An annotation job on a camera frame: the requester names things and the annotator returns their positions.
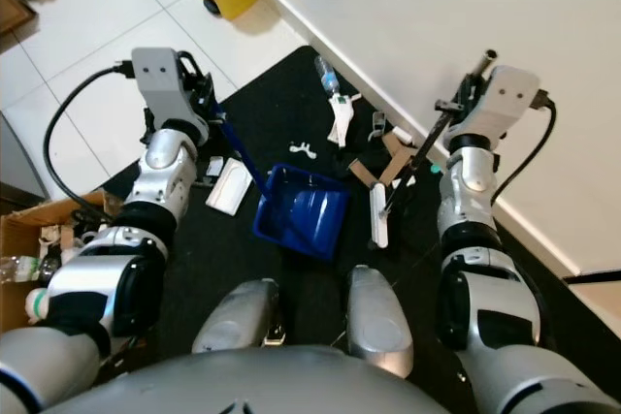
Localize black broom with white head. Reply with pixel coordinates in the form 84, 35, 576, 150
369, 48, 500, 249

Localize blue plastic dustpan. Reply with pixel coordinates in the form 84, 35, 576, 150
213, 104, 353, 263

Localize black floor mat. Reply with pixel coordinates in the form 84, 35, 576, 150
102, 44, 621, 414

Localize small grey clip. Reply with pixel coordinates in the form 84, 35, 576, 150
370, 111, 389, 139

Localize brown cardboard scraps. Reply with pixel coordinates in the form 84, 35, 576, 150
349, 131, 420, 188

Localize white crumpled paper scrap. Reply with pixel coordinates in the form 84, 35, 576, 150
327, 91, 361, 147

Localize clear plastic bottle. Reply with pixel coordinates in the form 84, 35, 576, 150
312, 54, 343, 97

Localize grey furniture edge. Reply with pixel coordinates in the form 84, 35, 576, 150
0, 111, 51, 213

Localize open cardboard box of rubbish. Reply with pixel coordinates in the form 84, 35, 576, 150
0, 195, 119, 337

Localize silver right robot leg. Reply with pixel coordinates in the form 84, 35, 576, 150
345, 264, 414, 378

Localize silver robot leg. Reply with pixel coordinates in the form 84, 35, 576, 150
345, 264, 414, 378
192, 278, 280, 355

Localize silver left robot leg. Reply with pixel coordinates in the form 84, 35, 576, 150
192, 278, 280, 355

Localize silver robot torso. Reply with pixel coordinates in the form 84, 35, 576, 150
92, 344, 530, 414

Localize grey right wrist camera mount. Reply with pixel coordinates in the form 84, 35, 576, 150
454, 65, 544, 145

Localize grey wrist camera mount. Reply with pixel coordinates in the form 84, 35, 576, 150
454, 65, 544, 145
131, 46, 205, 130

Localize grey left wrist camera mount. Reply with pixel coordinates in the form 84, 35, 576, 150
131, 46, 205, 130

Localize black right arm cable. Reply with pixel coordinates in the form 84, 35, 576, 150
491, 90, 558, 207

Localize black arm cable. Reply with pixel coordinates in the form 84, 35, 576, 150
491, 90, 558, 207
43, 61, 139, 217

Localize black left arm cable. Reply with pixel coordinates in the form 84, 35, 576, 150
43, 61, 139, 217

